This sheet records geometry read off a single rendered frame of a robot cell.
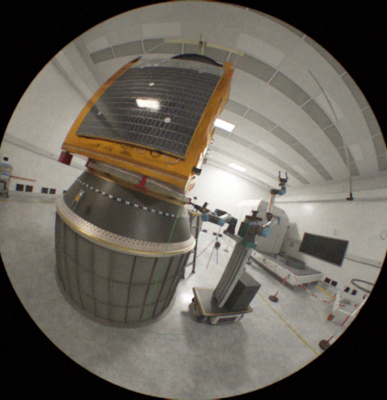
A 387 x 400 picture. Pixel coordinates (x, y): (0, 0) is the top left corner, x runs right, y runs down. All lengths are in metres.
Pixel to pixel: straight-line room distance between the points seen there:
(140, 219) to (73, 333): 1.58
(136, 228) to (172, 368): 1.58
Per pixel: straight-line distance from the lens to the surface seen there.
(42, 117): 5.71
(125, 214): 1.07
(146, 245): 1.07
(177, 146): 0.92
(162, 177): 0.90
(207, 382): 1.80
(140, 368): 1.67
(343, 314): 4.24
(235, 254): 1.93
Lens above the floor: 1.64
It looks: 3 degrees up
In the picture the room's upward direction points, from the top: 19 degrees clockwise
